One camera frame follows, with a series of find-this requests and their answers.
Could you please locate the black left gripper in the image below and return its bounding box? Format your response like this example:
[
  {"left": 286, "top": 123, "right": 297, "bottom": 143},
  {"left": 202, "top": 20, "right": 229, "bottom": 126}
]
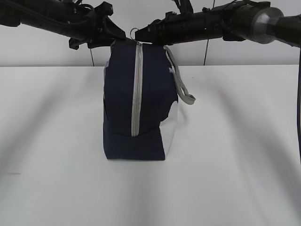
[{"left": 69, "top": 1, "right": 127, "bottom": 49}]

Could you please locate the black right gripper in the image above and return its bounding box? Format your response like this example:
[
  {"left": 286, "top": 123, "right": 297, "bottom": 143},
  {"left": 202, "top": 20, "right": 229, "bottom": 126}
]
[{"left": 135, "top": 11, "right": 181, "bottom": 45}]

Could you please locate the navy blue lunch bag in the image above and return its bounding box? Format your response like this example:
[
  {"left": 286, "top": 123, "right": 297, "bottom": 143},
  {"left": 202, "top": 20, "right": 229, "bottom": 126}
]
[{"left": 103, "top": 39, "right": 196, "bottom": 161}]

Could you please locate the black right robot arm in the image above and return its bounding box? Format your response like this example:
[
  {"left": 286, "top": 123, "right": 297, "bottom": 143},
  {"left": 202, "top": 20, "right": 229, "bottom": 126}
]
[{"left": 135, "top": 0, "right": 301, "bottom": 48}]

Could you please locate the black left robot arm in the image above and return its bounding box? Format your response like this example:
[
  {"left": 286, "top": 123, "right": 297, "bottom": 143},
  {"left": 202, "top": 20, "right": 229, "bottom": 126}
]
[{"left": 0, "top": 0, "right": 126, "bottom": 50}]

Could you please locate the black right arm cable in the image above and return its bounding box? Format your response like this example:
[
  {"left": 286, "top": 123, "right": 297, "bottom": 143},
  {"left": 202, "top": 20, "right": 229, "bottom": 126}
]
[{"left": 295, "top": 14, "right": 301, "bottom": 163}]

